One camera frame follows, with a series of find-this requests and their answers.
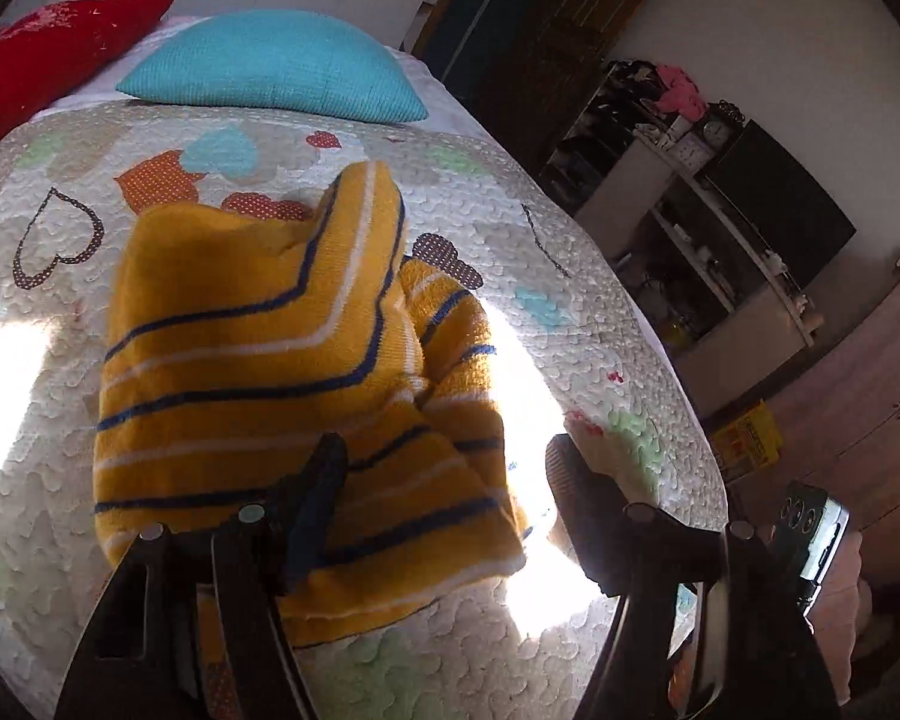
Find small analog clock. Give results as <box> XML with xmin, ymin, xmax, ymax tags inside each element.
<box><xmin>701</xmin><ymin>115</ymin><xmax>733</xmax><ymax>153</ymax></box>

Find patchwork heart quilt bedspread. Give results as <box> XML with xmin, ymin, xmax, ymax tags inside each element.
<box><xmin>0</xmin><ymin>103</ymin><xmax>727</xmax><ymax>718</ymax></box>

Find dark wooden door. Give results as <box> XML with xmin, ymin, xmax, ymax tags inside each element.
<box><xmin>413</xmin><ymin>0</ymin><xmax>645</xmax><ymax>176</ymax></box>

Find white shelf unit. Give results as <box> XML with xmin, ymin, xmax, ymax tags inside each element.
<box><xmin>541</xmin><ymin>60</ymin><xmax>824</xmax><ymax>418</ymax></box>

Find turquoise knit pillow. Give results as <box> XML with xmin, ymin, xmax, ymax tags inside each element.
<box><xmin>116</xmin><ymin>10</ymin><xmax>427</xmax><ymax>124</ymax></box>

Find black television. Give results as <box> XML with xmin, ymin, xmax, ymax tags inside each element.
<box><xmin>704</xmin><ymin>121</ymin><xmax>857</xmax><ymax>288</ymax></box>

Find wooden dresser drawers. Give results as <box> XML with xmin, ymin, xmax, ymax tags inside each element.
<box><xmin>728</xmin><ymin>275</ymin><xmax>900</xmax><ymax>587</ymax></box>

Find yellow striped knit sweater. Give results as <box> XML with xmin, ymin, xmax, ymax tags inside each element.
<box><xmin>94</xmin><ymin>161</ymin><xmax>525</xmax><ymax>645</ymax></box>

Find long red pillow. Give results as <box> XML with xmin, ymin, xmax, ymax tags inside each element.
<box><xmin>0</xmin><ymin>0</ymin><xmax>173</xmax><ymax>142</ymax></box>

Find pink cloth on shelf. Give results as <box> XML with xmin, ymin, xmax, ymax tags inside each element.
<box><xmin>655</xmin><ymin>65</ymin><xmax>707</xmax><ymax>124</ymax></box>

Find yellow box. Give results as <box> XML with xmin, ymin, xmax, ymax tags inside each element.
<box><xmin>710</xmin><ymin>401</ymin><xmax>784</xmax><ymax>483</ymax></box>

